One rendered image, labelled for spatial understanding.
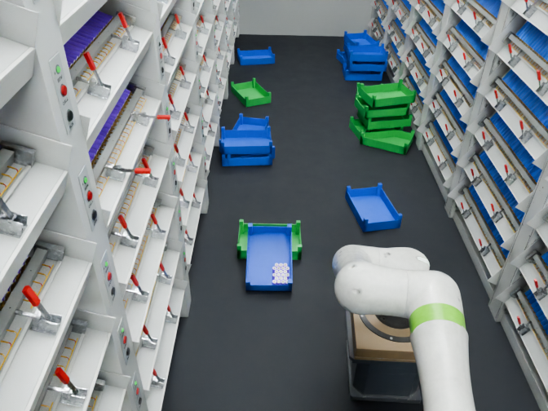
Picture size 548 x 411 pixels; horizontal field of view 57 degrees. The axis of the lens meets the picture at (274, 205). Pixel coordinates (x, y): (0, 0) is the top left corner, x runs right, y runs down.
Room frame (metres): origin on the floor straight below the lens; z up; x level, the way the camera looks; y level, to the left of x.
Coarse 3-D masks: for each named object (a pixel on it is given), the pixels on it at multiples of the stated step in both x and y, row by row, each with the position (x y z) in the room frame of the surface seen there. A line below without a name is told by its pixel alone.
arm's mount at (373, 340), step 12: (360, 324) 1.09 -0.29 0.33; (372, 324) 1.09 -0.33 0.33; (360, 336) 1.04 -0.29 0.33; (372, 336) 1.04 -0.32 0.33; (384, 336) 1.04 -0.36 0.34; (396, 336) 1.04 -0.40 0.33; (408, 336) 1.04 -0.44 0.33; (360, 348) 0.99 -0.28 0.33; (372, 348) 0.99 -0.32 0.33; (384, 348) 0.99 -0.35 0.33; (396, 348) 0.99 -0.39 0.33; (408, 348) 0.99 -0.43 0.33; (384, 360) 0.99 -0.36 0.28; (396, 360) 0.98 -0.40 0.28; (408, 360) 0.98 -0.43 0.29
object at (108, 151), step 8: (136, 88) 1.36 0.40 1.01; (136, 96) 1.31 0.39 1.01; (128, 104) 1.25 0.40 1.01; (136, 104) 1.29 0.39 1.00; (128, 112) 1.21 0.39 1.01; (120, 120) 1.16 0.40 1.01; (128, 120) 1.19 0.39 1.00; (120, 128) 1.12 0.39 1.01; (112, 136) 1.07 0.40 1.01; (120, 136) 1.10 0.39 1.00; (128, 136) 1.12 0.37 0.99; (112, 144) 1.04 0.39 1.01; (120, 144) 1.07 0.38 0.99; (104, 152) 1.00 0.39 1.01; (112, 152) 1.03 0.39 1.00; (120, 152) 1.04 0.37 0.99; (104, 160) 0.97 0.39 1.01; (96, 168) 0.93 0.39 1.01; (96, 176) 0.90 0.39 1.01; (104, 184) 0.90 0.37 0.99
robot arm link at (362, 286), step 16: (336, 256) 1.16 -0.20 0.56; (352, 256) 1.05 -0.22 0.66; (368, 256) 1.13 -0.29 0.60; (336, 272) 1.09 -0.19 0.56; (352, 272) 0.83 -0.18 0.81; (368, 272) 0.83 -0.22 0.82; (384, 272) 0.83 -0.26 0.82; (400, 272) 0.83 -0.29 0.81; (336, 288) 0.82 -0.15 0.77; (352, 288) 0.80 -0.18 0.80; (368, 288) 0.79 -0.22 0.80; (384, 288) 0.79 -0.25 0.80; (400, 288) 0.79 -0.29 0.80; (352, 304) 0.78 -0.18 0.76; (368, 304) 0.78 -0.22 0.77; (384, 304) 0.77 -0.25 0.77; (400, 304) 0.77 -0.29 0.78
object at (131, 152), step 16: (144, 80) 1.38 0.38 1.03; (144, 96) 1.37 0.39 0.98; (160, 96) 1.38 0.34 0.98; (128, 128) 1.17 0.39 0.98; (144, 128) 1.20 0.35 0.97; (128, 144) 1.10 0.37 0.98; (144, 144) 1.19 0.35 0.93; (96, 160) 0.99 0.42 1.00; (128, 160) 1.03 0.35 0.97; (128, 176) 0.97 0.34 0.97; (112, 192) 0.89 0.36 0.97; (112, 208) 0.84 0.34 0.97
